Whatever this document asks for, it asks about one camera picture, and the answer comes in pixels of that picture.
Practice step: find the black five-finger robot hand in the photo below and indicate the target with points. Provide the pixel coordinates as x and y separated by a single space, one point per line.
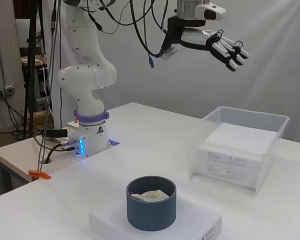
196 36

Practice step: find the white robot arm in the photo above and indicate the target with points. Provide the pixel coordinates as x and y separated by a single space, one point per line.
86 83

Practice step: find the white sheet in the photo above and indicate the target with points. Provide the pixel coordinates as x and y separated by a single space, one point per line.
176 86

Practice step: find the white flat box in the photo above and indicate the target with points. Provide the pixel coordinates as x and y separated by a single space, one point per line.
240 138
196 221

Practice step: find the clear plastic box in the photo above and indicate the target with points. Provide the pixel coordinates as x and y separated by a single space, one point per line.
273 123

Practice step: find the black tripod pole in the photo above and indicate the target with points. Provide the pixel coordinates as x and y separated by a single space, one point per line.
31 66

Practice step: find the black adapter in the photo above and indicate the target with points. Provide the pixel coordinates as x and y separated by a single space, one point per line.
56 133

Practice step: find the blue round tub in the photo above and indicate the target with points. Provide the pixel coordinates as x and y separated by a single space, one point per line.
151 213

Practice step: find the orange clamp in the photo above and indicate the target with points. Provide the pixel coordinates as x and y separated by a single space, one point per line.
40 174

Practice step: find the white side table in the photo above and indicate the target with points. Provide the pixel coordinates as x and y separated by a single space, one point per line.
20 156

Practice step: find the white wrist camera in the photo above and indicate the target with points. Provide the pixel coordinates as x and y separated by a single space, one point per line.
210 12

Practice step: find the wall socket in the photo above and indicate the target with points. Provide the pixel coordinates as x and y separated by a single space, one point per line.
3 90

